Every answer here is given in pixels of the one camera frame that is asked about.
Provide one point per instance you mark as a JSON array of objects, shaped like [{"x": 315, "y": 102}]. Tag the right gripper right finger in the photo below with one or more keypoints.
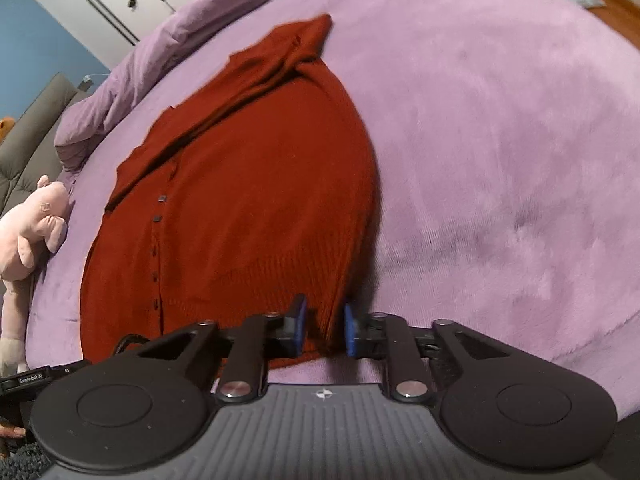
[{"x": 388, "y": 338}]

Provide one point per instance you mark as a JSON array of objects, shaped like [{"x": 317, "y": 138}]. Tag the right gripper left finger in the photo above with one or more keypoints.
[{"x": 260, "y": 339}]

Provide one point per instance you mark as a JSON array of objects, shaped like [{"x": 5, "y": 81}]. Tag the red knit cardigan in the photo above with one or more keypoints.
[{"x": 260, "y": 187}]

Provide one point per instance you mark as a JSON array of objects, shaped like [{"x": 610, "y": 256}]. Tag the pink plush toy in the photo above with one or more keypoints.
[{"x": 28, "y": 230}]

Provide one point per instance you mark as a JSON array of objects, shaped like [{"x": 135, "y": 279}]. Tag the grey sofa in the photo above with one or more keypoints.
[{"x": 28, "y": 152}]

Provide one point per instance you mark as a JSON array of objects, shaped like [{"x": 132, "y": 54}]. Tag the purple bed sheet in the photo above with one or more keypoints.
[{"x": 507, "y": 137}]

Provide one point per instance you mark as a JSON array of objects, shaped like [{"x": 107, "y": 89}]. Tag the purple rolled duvet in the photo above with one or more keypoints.
[{"x": 84, "y": 124}]

